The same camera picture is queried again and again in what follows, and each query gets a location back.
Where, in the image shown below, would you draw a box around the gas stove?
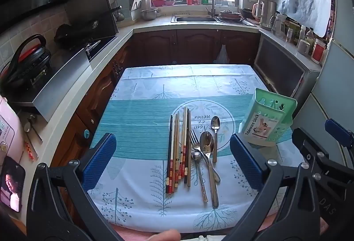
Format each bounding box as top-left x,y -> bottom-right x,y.
84,35 -> 118,62

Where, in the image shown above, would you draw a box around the green box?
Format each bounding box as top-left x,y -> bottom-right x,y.
289,23 -> 301,43

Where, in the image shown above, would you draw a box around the stainless steel cover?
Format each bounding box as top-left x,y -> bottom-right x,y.
8,48 -> 92,123

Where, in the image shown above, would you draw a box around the white plastic bag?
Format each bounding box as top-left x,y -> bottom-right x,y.
216,45 -> 230,65

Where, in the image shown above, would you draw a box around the white mug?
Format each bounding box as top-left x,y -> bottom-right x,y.
297,39 -> 312,56

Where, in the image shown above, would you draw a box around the thin-handled steel spoon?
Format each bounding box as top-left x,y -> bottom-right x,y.
191,151 -> 208,202

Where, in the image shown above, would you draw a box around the small steel teaspoon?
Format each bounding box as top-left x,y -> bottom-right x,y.
210,116 -> 221,163

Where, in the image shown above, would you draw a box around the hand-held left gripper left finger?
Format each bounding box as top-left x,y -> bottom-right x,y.
26,133 -> 120,241

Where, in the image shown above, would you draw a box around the steel kettle pink handle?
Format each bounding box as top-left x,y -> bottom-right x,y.
252,0 -> 277,31

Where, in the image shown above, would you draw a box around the white canister red label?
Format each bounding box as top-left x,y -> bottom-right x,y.
311,38 -> 327,65

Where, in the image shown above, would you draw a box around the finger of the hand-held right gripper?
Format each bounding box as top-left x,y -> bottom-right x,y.
292,127 -> 347,176
324,118 -> 354,148

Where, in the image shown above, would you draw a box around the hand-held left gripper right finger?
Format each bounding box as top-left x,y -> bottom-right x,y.
227,133 -> 316,241

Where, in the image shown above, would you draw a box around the glass pitcher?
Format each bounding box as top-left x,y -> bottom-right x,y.
269,13 -> 287,37

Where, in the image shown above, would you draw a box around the steel sink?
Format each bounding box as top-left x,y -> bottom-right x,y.
171,14 -> 256,26

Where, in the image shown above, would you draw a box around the wooden base cabinets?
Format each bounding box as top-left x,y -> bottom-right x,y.
50,28 -> 260,164

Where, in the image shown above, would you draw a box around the white cutting board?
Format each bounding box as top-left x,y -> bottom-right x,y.
130,0 -> 151,20

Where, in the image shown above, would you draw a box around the row of chopsticks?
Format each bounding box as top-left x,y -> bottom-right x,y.
165,105 -> 192,194

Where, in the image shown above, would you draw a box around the steel fork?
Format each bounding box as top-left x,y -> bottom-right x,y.
189,130 -> 221,183

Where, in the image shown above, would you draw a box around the pink white appliance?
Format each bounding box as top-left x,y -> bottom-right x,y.
0,96 -> 20,159

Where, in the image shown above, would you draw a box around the black red electric cooker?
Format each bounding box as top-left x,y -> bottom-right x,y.
0,34 -> 52,92

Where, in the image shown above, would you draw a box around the steel bowl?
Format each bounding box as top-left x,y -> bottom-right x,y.
141,8 -> 159,21

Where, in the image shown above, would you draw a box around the clear bottle dark cap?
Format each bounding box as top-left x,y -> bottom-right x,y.
305,28 -> 315,48

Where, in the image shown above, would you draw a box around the large steel spoon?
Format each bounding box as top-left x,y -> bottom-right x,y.
199,131 -> 220,208

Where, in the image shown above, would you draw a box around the red pen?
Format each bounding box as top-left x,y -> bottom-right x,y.
24,142 -> 38,160

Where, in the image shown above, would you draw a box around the grey refrigerator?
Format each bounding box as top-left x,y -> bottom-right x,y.
293,0 -> 354,172

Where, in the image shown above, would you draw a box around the green utensil holder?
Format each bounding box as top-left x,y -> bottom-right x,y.
239,88 -> 298,147

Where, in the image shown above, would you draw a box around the printed tablecloth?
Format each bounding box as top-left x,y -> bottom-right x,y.
87,64 -> 305,233

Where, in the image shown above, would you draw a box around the grey glass-door sideboard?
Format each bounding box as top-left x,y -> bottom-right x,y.
253,29 -> 323,117

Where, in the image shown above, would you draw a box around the red dish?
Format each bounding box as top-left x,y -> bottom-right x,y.
218,10 -> 243,21

